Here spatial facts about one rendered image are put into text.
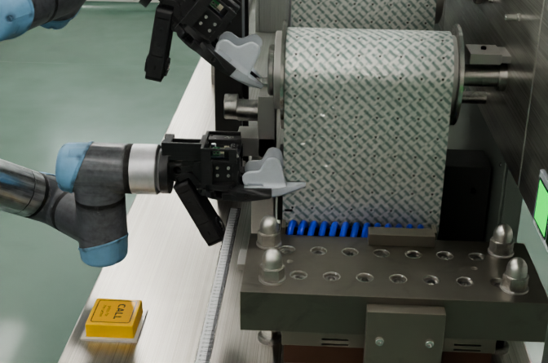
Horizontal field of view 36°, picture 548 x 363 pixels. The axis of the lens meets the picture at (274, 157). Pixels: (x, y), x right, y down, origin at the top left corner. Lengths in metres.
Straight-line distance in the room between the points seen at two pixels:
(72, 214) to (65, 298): 1.76
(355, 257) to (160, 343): 0.31
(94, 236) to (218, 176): 0.21
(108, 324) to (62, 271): 1.99
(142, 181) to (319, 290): 0.31
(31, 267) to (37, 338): 0.47
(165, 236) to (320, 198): 0.37
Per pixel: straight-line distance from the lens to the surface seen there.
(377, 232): 1.24
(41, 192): 1.37
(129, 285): 1.40
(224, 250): 1.48
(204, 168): 1.22
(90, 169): 1.26
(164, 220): 1.58
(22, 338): 2.91
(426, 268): 1.19
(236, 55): 1.22
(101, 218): 1.29
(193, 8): 1.20
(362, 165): 1.25
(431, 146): 1.24
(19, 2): 1.14
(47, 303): 3.07
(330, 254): 1.21
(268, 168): 1.23
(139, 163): 1.24
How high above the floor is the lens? 1.63
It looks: 23 degrees down
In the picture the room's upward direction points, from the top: 1 degrees clockwise
